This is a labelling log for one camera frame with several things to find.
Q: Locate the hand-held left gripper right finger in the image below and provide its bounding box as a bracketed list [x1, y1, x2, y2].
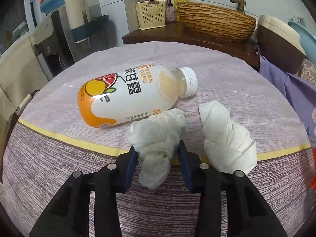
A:
[178, 139, 288, 237]

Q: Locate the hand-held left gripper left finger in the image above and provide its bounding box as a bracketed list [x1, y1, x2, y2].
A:
[28, 145, 141, 237]

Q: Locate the twisted white tissue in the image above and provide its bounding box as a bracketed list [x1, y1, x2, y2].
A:
[198, 100, 258, 174]

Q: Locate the striped purple-grey tablecloth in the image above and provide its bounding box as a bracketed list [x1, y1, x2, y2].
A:
[0, 41, 316, 237]

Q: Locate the white and orange drink bottle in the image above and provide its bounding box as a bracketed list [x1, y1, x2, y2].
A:
[77, 63, 198, 129]

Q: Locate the purple floral cloth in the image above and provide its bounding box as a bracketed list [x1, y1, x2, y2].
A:
[254, 43, 316, 151]

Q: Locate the dark brown wooden counter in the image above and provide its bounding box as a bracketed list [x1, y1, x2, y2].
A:
[122, 21, 260, 67]

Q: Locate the brown woven basket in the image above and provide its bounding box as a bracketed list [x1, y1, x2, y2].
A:
[176, 2, 257, 43]

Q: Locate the grey water dispenser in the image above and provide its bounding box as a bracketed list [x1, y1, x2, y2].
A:
[32, 10, 77, 79]

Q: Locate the brown and beige rice cooker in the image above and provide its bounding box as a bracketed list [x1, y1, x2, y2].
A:
[255, 15, 307, 74]

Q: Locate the small purple pump bottle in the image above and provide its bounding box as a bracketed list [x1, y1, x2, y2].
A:
[166, 0, 177, 25]

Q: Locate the beige perforated utensil holder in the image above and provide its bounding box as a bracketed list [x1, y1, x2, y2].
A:
[134, 0, 166, 31]

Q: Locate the grey cutting board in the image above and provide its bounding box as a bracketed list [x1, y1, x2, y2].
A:
[81, 0, 102, 21]

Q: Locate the beige cutting board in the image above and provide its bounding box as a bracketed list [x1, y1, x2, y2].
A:
[64, 0, 86, 29]

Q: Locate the bamboo style faucet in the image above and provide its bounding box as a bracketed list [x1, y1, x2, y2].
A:
[230, 0, 246, 13]

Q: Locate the light blue plate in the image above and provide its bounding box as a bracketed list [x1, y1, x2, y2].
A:
[288, 21, 316, 57]

